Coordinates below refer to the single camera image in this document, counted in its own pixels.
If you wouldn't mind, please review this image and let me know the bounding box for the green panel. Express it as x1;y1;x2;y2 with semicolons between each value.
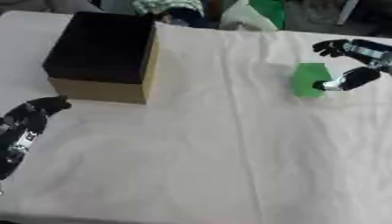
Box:
248;0;285;30

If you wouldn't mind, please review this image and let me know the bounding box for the tan cardboard box black inside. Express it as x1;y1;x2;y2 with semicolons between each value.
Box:
41;11;161;105

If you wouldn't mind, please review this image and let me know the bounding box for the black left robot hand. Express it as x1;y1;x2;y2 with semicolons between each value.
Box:
0;94;74;181

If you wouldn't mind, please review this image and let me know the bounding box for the green block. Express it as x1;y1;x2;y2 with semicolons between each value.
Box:
290;62;334;99

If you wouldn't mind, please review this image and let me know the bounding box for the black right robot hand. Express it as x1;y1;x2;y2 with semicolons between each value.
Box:
311;38;392;92

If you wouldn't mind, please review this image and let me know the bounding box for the green white checked cloth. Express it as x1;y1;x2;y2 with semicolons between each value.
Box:
129;0;206;18

